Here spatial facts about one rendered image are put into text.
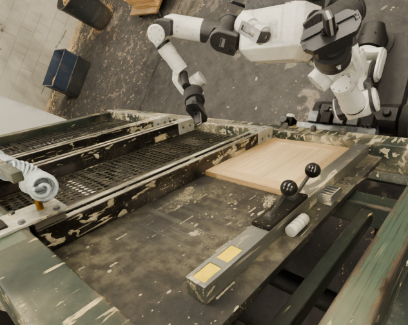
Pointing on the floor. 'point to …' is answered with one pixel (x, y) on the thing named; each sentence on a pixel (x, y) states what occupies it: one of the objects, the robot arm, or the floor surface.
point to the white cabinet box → (13, 115)
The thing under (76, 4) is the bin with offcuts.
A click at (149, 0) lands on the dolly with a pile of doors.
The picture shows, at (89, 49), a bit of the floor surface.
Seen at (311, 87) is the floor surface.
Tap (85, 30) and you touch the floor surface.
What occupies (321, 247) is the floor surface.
